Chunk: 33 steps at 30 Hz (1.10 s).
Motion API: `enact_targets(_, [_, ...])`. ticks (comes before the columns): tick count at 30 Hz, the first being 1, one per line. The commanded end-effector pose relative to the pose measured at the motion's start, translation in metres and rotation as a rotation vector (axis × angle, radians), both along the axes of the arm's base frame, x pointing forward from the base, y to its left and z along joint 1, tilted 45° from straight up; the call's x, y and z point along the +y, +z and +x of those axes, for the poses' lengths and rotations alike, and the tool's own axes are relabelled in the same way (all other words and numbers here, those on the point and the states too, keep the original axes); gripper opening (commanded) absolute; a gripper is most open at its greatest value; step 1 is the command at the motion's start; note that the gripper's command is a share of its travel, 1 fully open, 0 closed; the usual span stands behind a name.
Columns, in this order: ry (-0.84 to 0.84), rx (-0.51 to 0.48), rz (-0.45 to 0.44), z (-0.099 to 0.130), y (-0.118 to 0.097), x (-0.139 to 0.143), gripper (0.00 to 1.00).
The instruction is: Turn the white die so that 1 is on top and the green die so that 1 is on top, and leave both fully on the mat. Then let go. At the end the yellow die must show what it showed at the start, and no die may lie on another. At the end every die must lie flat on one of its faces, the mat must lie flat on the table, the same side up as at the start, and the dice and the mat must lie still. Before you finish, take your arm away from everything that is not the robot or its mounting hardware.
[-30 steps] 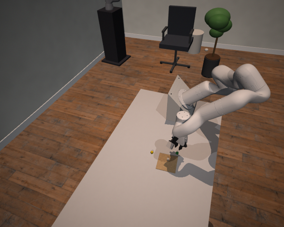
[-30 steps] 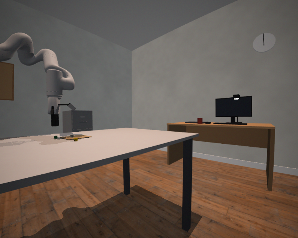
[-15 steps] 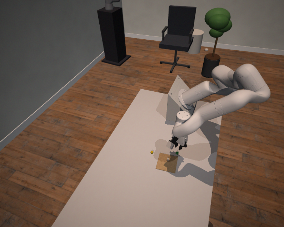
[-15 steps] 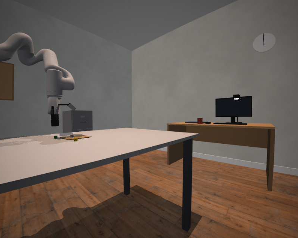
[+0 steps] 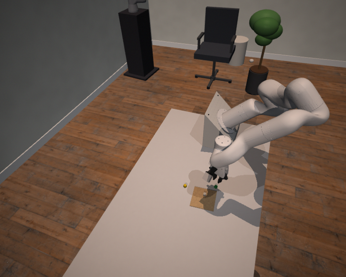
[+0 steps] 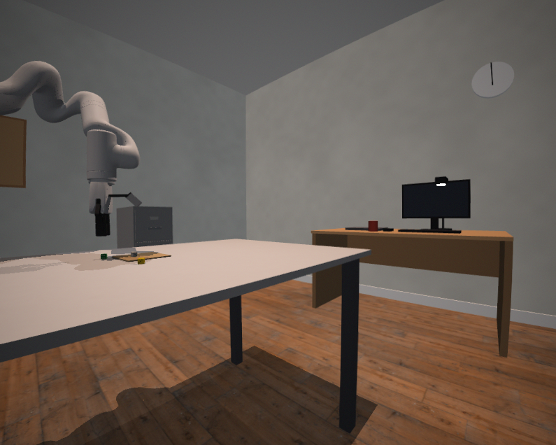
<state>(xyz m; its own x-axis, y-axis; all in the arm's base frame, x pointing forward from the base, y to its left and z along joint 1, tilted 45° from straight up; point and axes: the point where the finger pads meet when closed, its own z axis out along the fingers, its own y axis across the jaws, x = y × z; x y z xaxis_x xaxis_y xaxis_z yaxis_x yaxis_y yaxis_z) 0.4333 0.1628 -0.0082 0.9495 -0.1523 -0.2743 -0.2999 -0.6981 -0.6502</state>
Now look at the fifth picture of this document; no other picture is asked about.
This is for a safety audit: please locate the tan cork mat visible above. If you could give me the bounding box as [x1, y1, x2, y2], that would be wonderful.
[190, 187, 217, 211]

